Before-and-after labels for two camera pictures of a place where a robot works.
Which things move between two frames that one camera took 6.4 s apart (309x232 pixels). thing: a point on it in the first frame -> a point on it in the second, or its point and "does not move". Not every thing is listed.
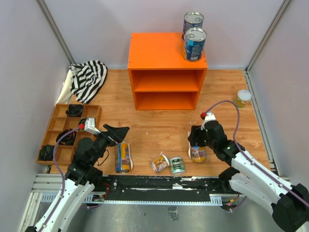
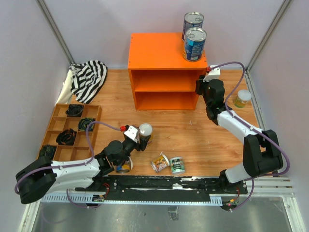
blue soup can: [194, 44] does not move
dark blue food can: [191, 20] does not move
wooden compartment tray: [65, 117] does not move
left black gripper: [119, 134] -> [142, 145]
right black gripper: [196, 131] -> [199, 83]
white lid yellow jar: [243, 96] does not move
